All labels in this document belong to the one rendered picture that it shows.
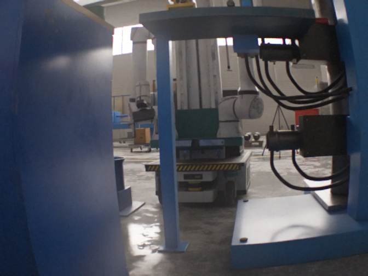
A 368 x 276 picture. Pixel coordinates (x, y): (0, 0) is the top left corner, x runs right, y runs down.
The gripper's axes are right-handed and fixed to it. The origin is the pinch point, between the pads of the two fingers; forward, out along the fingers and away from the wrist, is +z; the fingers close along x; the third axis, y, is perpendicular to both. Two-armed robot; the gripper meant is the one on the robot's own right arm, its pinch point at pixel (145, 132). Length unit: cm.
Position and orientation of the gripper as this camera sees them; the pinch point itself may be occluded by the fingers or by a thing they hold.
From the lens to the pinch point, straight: 204.7
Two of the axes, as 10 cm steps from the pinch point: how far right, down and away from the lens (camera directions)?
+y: 1.5, 3.7, 9.2
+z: 1.0, 9.2, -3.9
